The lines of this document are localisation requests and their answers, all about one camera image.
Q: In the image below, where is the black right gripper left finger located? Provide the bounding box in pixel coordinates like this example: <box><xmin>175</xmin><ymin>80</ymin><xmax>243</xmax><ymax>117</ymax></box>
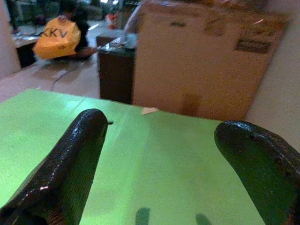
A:
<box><xmin>0</xmin><ymin>108</ymin><xmax>109</xmax><ymax>225</ymax></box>

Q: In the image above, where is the person in dark clothes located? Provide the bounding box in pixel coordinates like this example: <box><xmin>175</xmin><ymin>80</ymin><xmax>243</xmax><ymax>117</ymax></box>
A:
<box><xmin>58</xmin><ymin>3</ymin><xmax>98</xmax><ymax>59</ymax></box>

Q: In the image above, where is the large brown cardboard box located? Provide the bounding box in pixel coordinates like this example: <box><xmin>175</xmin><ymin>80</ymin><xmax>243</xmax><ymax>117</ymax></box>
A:
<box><xmin>132</xmin><ymin>0</ymin><xmax>290</xmax><ymax>121</ymax></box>

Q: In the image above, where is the green table cover sheet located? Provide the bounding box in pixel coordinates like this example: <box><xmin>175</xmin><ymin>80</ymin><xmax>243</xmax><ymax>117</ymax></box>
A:
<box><xmin>0</xmin><ymin>88</ymin><xmax>267</xmax><ymax>225</ymax></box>

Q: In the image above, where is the dark brown side cabinet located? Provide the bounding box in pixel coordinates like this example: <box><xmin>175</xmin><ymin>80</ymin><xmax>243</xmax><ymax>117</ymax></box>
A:
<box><xmin>96</xmin><ymin>32</ymin><xmax>137</xmax><ymax>105</ymax></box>

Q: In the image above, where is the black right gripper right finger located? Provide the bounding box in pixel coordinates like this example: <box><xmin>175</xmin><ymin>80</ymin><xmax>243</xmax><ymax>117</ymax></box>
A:
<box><xmin>214</xmin><ymin>120</ymin><xmax>300</xmax><ymax>225</ymax></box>

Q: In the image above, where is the low dark bench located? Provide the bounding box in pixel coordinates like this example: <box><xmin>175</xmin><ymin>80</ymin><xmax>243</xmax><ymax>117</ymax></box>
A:
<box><xmin>13</xmin><ymin>31</ymin><xmax>40</xmax><ymax>69</ymax></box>

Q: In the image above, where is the thin grey floor cable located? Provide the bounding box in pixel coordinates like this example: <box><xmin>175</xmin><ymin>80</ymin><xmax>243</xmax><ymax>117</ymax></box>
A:
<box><xmin>50</xmin><ymin>61</ymin><xmax>83</xmax><ymax>92</ymax></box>

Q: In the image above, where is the yellow KKV shopping bag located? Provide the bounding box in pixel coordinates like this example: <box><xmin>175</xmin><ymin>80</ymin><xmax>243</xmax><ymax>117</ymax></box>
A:
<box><xmin>32</xmin><ymin>15</ymin><xmax>82</xmax><ymax>60</ymax></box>

